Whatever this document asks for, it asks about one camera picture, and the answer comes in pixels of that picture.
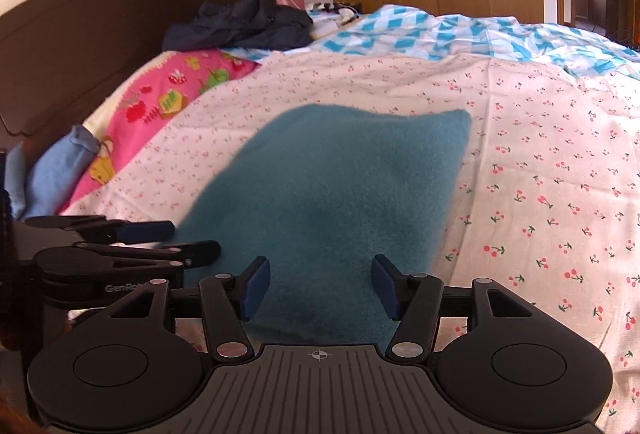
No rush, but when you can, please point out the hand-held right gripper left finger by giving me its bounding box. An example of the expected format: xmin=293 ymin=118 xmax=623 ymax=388
xmin=107 ymin=256 xmax=272 ymax=361

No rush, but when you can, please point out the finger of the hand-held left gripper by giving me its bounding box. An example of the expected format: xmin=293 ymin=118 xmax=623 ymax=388
xmin=25 ymin=215 xmax=176 ymax=245
xmin=75 ymin=240 xmax=222 ymax=271

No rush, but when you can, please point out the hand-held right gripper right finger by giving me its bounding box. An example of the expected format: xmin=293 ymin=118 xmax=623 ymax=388
xmin=372 ymin=254 xmax=533 ymax=360

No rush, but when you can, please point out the teal knitted sweater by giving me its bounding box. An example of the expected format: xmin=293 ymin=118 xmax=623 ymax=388
xmin=175 ymin=104 xmax=473 ymax=345

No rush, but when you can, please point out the light blue cloth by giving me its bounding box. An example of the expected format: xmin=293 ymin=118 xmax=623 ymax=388
xmin=6 ymin=125 xmax=101 ymax=221

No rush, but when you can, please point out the pink printed blanket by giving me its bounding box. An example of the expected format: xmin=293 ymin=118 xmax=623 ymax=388
xmin=60 ymin=48 xmax=261 ymax=215

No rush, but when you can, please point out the cherry print bed sheet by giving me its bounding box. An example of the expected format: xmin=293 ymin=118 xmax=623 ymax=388
xmin=60 ymin=48 xmax=640 ymax=432

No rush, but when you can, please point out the dark wooden headboard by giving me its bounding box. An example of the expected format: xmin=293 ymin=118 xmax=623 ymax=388
xmin=0 ymin=0 xmax=277 ymax=155

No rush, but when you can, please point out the dark navy jacket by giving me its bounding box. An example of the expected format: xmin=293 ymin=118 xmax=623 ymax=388
xmin=161 ymin=0 xmax=314 ymax=52

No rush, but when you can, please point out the blue white checkered quilt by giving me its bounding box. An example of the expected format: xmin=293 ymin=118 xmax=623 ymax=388
xmin=225 ymin=4 xmax=640 ymax=80

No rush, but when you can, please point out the black white patterned cloth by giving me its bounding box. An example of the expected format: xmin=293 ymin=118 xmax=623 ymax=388
xmin=306 ymin=1 xmax=362 ymax=23

